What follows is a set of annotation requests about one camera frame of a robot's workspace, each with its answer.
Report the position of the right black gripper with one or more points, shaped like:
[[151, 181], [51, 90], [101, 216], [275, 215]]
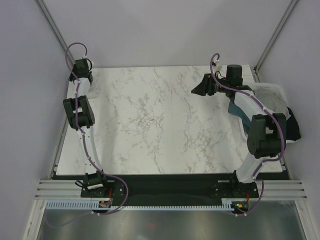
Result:
[[205, 87]]

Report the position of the white t shirt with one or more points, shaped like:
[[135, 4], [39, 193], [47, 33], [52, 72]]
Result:
[[94, 91]]

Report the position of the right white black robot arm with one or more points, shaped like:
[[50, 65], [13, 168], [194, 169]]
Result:
[[266, 137]]

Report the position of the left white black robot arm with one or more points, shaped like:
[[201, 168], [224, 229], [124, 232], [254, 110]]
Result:
[[81, 118]]

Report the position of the blue t shirt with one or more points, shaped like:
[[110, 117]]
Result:
[[237, 111]]

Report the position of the grey t shirt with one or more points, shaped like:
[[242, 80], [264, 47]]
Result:
[[271, 98]]

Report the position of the white laundry basket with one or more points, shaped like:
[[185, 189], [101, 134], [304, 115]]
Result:
[[253, 84]]

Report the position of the black t shirt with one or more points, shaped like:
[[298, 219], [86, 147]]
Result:
[[292, 128]]

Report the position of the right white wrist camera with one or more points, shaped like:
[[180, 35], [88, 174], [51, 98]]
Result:
[[217, 66]]

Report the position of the right aluminium corner post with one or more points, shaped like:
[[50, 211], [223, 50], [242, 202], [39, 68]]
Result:
[[277, 31]]

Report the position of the aluminium corner post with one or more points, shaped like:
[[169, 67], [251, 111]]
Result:
[[56, 32], [277, 31]]

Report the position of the left aluminium corner post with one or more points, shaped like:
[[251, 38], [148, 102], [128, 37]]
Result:
[[56, 32]]

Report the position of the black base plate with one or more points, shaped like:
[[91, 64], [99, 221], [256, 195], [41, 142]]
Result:
[[168, 200]]

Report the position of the white slotted cable duct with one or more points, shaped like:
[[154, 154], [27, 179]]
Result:
[[99, 205]]

